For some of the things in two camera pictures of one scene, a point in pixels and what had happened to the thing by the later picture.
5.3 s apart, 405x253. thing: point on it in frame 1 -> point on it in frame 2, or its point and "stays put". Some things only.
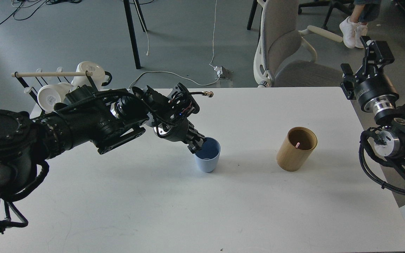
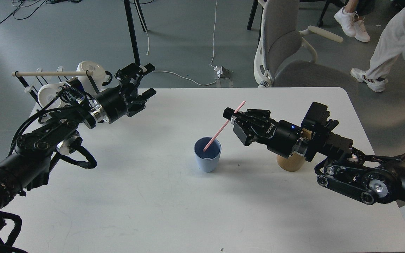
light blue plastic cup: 207,156 stays put
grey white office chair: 283,58 stays put
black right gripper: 375,93 -> 280,137
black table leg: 137,65 stays put
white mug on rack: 49,95 stays put
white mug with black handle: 100,77 stays put
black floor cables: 49,2 stays put
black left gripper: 169,113 -> 112,104
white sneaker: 347,29 -> 346,19
